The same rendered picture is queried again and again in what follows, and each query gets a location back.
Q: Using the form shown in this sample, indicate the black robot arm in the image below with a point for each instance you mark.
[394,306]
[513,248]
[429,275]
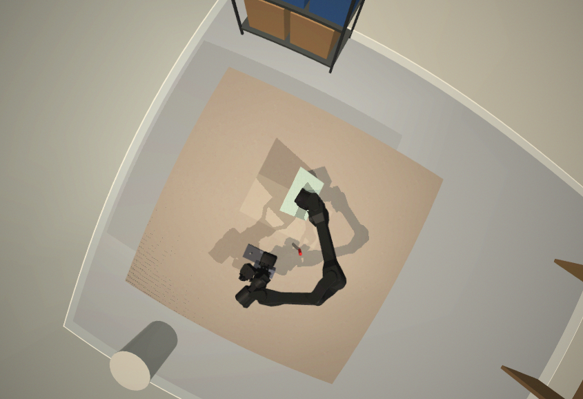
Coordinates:
[333,277]

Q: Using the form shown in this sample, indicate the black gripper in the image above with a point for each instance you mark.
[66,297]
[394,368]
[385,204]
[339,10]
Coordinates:
[267,262]

